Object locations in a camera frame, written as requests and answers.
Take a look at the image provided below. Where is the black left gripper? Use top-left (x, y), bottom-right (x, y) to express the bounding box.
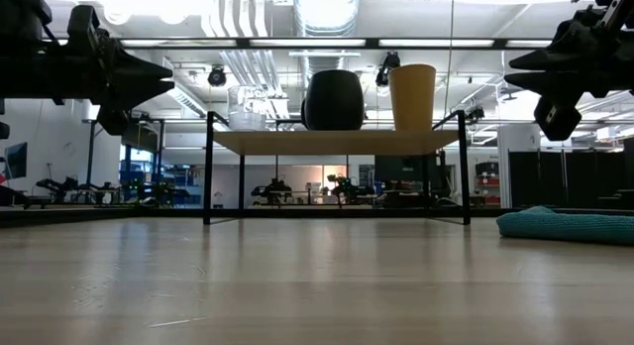
top-left (0, 0), bottom-right (176, 111)

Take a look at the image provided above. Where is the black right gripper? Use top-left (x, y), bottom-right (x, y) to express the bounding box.
top-left (504, 0), bottom-right (634, 107)

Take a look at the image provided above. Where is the small clear plastic cup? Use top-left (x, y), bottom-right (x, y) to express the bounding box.
top-left (227, 84), bottom-right (269, 133)

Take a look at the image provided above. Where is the tall orange plastic cup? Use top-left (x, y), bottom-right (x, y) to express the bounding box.
top-left (387, 62), bottom-right (438, 133)

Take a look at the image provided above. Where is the round black mug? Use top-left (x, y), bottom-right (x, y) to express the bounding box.
top-left (300, 68), bottom-right (367, 132)

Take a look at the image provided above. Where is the black room partition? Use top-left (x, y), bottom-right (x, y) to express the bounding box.
top-left (508, 148), bottom-right (626, 210)

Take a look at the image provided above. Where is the white cabinet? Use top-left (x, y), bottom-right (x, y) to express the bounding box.
top-left (496, 123), bottom-right (524, 210)

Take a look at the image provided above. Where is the dark computer monitor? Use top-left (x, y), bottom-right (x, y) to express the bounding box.
top-left (4, 141), bottom-right (29, 179)

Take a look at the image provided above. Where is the folded teal cloth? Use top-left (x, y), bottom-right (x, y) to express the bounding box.
top-left (495, 205), bottom-right (634, 247)

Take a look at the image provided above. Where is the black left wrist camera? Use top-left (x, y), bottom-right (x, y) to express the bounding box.
top-left (95, 104), bottom-right (132, 137)

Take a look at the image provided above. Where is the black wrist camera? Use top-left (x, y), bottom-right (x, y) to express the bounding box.
top-left (95, 104), bottom-right (132, 137)
top-left (533, 96), bottom-right (582, 142)

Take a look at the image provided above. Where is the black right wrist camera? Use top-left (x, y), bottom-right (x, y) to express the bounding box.
top-left (533, 96), bottom-right (582, 142)

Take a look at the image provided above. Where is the black ceiling camera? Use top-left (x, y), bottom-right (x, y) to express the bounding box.
top-left (207, 64), bottom-right (228, 87)

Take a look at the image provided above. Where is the black overhead frame bar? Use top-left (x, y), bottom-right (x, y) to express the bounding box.
top-left (49, 36), bottom-right (567, 52)

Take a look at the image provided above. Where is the black aluminium table frame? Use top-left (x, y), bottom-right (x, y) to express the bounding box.
top-left (0, 207), bottom-right (634, 221)

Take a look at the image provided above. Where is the wooden shelf with black frame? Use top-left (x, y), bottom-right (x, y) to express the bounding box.
top-left (202, 109), bottom-right (472, 226)

